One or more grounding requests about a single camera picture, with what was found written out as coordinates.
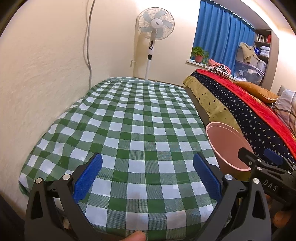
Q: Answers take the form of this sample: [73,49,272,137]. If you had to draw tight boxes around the row of books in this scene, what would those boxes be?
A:
[255,34,271,44]

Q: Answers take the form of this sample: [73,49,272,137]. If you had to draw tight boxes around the white window sill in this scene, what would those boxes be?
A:
[186,60,208,69]

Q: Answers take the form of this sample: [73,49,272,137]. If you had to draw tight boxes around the green checkered tablecloth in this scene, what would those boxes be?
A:
[18,76,232,239]

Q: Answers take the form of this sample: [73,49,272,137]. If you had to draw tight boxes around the red floral blanket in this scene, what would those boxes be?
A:
[196,69,296,160]

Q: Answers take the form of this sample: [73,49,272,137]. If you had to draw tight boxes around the pink folded clothes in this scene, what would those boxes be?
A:
[207,59,232,72]

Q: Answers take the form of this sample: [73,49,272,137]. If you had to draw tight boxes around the person's left hand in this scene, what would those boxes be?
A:
[121,230,147,241]

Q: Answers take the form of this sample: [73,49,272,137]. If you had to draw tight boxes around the navy star bedsheet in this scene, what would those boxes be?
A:
[191,71,296,160]

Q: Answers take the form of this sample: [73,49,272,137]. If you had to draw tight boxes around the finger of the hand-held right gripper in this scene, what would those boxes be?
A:
[238,147,264,171]
[264,148,296,173]

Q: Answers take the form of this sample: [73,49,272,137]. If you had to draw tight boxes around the clear plastic storage box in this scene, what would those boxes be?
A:
[233,60,265,86]

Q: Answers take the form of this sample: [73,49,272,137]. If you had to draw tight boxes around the plaid pillow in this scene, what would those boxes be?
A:
[272,89,296,126]

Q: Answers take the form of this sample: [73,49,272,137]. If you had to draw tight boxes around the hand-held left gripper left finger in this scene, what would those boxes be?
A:
[24,153,103,241]

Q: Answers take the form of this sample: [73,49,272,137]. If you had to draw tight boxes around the orange pillow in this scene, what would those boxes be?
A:
[234,81,280,103]

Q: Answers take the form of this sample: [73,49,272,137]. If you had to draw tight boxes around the person's right hand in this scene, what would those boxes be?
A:
[273,210,292,229]

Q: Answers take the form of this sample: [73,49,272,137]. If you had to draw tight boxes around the potted green plant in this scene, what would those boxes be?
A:
[191,46,210,64]

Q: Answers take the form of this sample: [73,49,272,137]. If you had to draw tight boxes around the grey wall cable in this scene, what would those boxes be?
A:
[84,0,96,90]

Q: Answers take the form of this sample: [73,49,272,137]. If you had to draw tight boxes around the white standing fan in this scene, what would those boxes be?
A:
[136,7,175,81]

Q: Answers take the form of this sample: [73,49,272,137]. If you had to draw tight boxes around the beige jacket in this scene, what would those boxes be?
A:
[238,42,260,64]

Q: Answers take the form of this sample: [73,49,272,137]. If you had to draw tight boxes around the blue curtain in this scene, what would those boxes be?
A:
[191,0,256,67]

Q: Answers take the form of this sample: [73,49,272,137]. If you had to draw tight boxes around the brown bookshelf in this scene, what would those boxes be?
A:
[253,29,279,90]

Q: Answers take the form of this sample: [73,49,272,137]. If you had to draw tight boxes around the pink plastic bin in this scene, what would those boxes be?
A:
[205,122,253,181]

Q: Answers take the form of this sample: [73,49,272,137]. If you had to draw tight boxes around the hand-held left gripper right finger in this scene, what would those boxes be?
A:
[193,152,272,241]

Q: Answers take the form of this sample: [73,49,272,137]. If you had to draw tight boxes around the black white striped cloth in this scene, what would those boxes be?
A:
[208,65,230,78]

